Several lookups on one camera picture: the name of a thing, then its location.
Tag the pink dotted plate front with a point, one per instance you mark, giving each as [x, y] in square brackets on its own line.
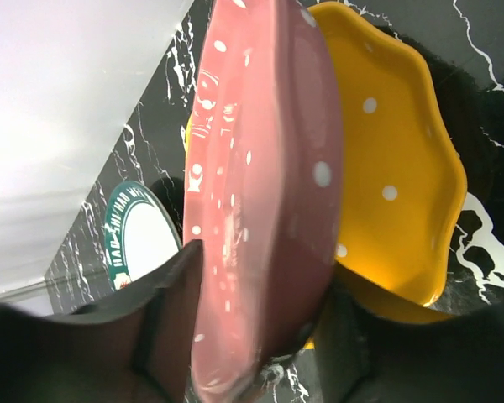
[263, 191]

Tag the white plate teal rim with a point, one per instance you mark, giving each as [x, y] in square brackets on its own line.
[139, 235]

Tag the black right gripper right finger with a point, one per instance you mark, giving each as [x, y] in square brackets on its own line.
[374, 346]

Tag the orange dotted plate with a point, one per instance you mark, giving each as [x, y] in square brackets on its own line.
[404, 184]

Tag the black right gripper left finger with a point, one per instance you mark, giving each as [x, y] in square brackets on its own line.
[131, 346]

